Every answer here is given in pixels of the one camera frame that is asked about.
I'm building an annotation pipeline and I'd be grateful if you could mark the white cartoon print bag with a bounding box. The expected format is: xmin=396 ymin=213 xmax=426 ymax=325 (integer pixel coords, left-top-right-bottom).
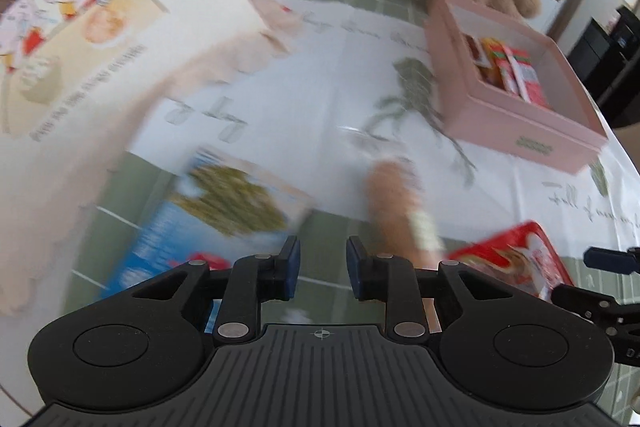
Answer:
xmin=0 ymin=0 xmax=301 ymax=318

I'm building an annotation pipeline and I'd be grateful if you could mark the small red snack packet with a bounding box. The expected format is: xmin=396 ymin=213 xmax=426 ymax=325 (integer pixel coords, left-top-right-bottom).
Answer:
xmin=191 ymin=252 xmax=231 ymax=271

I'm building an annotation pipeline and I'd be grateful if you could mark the black appliance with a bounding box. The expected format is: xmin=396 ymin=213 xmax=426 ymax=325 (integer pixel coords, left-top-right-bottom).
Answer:
xmin=567 ymin=4 xmax=640 ymax=108

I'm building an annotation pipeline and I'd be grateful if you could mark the pink cardboard box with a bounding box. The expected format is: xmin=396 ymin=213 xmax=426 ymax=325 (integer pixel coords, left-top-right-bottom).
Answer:
xmin=424 ymin=0 xmax=608 ymax=175

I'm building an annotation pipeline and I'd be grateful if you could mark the white printed cloth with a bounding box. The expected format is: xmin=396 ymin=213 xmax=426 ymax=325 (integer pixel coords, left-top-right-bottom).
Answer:
xmin=127 ymin=0 xmax=640 ymax=258

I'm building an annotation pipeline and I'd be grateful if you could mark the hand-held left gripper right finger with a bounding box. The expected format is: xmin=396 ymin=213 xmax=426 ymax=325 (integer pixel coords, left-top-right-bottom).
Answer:
xmin=346 ymin=235 xmax=516 ymax=347

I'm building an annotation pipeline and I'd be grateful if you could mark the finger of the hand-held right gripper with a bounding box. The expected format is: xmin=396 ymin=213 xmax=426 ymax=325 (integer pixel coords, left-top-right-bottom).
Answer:
xmin=550 ymin=284 xmax=626 ymax=325
xmin=584 ymin=246 xmax=640 ymax=274

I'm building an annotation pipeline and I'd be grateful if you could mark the orange sausage stick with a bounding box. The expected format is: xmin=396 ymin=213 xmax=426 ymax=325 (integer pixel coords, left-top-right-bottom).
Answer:
xmin=364 ymin=158 xmax=446 ymax=268

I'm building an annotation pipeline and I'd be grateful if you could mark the large red snack packet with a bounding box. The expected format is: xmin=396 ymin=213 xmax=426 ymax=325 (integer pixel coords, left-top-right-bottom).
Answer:
xmin=446 ymin=220 xmax=576 ymax=303

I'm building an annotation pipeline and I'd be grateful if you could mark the red white snack packet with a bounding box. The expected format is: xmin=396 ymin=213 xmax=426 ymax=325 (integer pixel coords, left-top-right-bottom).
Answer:
xmin=462 ymin=34 xmax=488 ymax=68

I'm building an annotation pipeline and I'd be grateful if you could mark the blue snack box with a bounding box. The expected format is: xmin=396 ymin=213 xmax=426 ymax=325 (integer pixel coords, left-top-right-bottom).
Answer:
xmin=100 ymin=147 xmax=313 ymax=333

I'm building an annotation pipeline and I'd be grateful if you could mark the yellow snack packet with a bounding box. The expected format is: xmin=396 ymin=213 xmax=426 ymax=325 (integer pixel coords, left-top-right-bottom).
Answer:
xmin=477 ymin=38 xmax=505 ymax=85

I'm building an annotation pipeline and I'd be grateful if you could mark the red green striped packet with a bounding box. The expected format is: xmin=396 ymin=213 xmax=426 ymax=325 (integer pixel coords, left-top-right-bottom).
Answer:
xmin=510 ymin=49 xmax=551 ymax=108
xmin=492 ymin=44 xmax=522 ymax=96

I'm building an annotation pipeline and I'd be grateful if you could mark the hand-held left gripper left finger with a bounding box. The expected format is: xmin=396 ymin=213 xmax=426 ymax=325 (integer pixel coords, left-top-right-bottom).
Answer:
xmin=129 ymin=235 xmax=302 ymax=347

